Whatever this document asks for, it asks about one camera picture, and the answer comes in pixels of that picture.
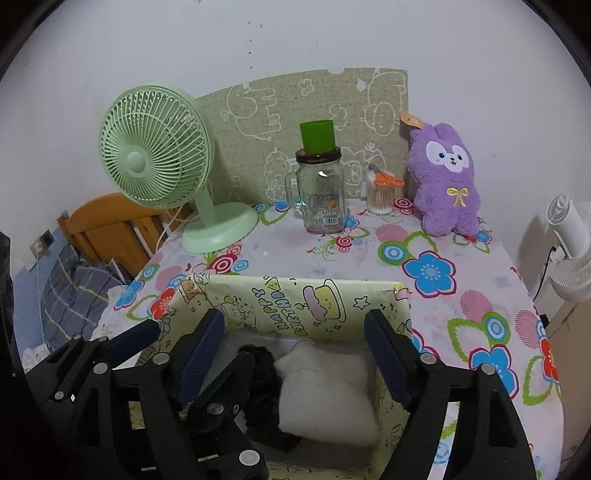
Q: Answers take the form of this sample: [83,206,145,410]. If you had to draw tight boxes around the grey plaid bedding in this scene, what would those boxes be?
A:
[44,244,136,354]

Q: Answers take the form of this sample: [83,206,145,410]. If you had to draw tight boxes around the blue bedsheet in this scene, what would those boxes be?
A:
[11,226,65,354]

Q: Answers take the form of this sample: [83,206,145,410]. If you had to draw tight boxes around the purple plush rabbit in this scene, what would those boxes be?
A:
[400,112,482,237]

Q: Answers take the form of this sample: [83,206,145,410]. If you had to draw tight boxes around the black cloth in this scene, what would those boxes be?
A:
[238,344,301,453]

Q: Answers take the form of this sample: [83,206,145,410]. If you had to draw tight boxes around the cartoon print fabric storage box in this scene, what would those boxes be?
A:
[129,272,413,480]

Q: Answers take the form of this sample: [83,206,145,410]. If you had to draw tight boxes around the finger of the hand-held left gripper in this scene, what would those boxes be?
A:
[25,318,161,432]
[185,351,269,480]

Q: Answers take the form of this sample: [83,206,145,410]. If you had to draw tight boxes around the floral tablecloth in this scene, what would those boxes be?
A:
[99,198,568,480]

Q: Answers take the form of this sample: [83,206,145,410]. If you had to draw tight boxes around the cotton swab container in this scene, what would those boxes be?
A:
[366,179,397,216]

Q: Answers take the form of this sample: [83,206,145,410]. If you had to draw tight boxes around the green desk fan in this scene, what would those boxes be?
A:
[100,85,259,254]

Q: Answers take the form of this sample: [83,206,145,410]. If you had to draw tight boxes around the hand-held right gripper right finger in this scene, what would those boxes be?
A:
[364,309,539,480]

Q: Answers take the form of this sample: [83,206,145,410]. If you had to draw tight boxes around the white fan cable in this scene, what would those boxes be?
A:
[154,203,185,252]

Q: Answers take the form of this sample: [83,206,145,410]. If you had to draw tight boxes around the orange scissors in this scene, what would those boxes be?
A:
[368,164,405,188]

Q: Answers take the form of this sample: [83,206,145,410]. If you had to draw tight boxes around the beige animal print board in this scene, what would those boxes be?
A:
[196,68,409,206]

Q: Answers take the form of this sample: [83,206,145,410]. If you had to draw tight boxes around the wooden bed headboard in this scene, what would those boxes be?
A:
[58,193,195,280]

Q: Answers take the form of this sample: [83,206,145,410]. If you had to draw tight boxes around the green plastic cup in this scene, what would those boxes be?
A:
[298,119,341,154]

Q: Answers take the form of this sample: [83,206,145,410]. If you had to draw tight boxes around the white clip fan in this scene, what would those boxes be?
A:
[545,195,591,303]

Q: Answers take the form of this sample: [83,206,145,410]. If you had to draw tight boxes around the beige cardboard box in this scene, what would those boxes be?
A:
[545,295,591,418]

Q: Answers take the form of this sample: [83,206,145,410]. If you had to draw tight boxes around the glass jar mug black lid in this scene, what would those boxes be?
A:
[285,147,349,234]

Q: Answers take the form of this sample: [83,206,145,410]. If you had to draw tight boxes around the wall socket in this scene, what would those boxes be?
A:
[30,229,54,259]

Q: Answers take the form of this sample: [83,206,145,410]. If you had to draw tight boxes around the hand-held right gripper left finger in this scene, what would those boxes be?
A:
[53,308,227,480]

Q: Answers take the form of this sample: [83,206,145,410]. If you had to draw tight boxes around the black fan cable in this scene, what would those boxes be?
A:
[537,244,559,301]

